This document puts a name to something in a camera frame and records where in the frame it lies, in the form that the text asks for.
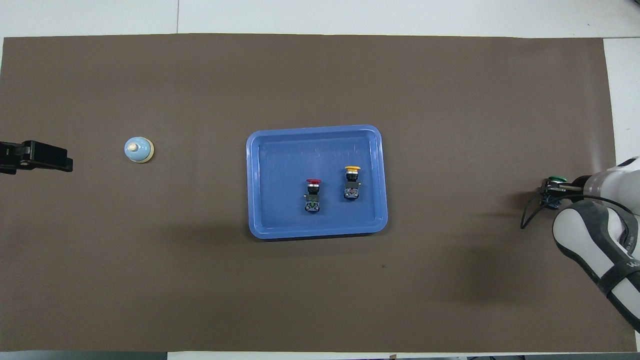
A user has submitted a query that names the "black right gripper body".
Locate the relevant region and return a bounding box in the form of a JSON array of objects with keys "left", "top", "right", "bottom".
[{"left": 570, "top": 177, "right": 594, "bottom": 202}]

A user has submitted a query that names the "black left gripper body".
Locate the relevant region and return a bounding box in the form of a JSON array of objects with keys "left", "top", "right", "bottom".
[{"left": 0, "top": 140, "right": 32, "bottom": 175}]

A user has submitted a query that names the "green push button switch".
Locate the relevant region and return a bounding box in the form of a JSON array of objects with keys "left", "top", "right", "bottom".
[{"left": 544, "top": 176, "right": 568, "bottom": 210}]

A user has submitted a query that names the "yellow push button switch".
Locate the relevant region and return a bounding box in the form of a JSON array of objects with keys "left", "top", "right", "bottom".
[{"left": 343, "top": 165, "right": 363, "bottom": 201}]

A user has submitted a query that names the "red push button switch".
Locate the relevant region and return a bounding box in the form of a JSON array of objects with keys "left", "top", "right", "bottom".
[{"left": 304, "top": 178, "right": 323, "bottom": 215}]

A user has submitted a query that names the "light blue call bell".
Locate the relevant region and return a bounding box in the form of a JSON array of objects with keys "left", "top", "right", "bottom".
[{"left": 124, "top": 136, "right": 155, "bottom": 165}]

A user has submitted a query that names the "blue plastic tray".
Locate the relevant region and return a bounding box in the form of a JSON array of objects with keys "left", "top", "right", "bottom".
[{"left": 246, "top": 124, "right": 389, "bottom": 240}]

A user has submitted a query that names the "brown table mat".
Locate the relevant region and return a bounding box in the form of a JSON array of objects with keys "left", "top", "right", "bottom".
[{"left": 0, "top": 33, "right": 638, "bottom": 353}]

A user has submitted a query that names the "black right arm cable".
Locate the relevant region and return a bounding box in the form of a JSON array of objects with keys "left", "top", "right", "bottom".
[{"left": 520, "top": 191, "right": 638, "bottom": 230}]

